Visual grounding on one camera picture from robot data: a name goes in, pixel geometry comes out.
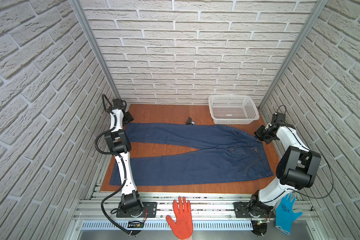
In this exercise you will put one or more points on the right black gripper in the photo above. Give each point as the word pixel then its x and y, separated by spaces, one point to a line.
pixel 257 134

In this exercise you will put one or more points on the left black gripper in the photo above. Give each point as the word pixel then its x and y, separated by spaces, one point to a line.
pixel 129 117

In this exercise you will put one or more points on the dark blue denim trousers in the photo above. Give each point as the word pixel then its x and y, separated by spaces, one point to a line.
pixel 222 154

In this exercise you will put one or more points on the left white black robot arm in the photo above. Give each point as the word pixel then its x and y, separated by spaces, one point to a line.
pixel 119 146

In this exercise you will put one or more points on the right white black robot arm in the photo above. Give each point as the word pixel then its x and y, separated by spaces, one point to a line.
pixel 296 170

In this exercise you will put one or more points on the white plastic laundry basket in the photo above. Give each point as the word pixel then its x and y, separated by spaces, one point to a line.
pixel 233 109

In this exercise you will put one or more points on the small black clip object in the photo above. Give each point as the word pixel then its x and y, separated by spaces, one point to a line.
pixel 190 121

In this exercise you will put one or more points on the blue work glove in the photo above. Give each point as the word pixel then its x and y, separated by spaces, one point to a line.
pixel 285 214

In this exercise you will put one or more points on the black round floor puck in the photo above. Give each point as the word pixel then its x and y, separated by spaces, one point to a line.
pixel 259 229

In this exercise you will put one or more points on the small black electronics box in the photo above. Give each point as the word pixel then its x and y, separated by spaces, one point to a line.
pixel 135 225

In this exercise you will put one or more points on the red work glove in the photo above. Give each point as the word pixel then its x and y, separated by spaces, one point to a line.
pixel 182 227

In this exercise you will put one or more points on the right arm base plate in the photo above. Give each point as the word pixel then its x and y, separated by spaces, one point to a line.
pixel 241 209

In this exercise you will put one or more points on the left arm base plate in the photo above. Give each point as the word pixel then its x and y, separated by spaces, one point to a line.
pixel 148 209

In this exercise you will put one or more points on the aluminium mounting rail frame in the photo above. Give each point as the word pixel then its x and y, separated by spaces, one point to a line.
pixel 210 212

